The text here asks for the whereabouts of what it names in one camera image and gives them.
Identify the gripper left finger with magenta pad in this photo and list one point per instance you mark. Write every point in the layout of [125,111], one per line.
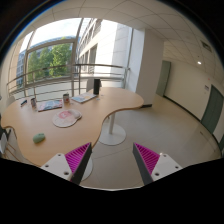
[73,166]

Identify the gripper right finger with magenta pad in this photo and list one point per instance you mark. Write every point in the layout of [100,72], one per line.
[153,166]

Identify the mint green computer mouse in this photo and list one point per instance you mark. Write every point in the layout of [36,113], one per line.
[38,138]

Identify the curved wooden table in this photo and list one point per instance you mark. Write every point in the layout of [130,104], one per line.
[27,122]

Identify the colourful magazine on table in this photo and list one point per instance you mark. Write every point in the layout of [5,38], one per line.
[49,105]

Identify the chair at left edge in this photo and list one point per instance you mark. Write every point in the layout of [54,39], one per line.
[5,146]

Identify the open light blue book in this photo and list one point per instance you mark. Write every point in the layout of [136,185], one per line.
[82,98]

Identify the red and white can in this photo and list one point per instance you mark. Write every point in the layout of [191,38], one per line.
[66,98]

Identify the small dark can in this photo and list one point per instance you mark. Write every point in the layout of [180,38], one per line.
[33,102]

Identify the grey-green door on right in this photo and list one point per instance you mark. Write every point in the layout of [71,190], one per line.
[213,110]

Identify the grey-green door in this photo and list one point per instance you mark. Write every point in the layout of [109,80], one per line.
[164,76]
[213,110]

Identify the metal balcony railing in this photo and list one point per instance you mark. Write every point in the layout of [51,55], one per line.
[52,82]

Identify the grey-green door at back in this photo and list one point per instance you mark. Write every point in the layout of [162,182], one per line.
[164,76]

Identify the white table pedestal leg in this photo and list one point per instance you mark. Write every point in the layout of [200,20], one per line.
[111,133]

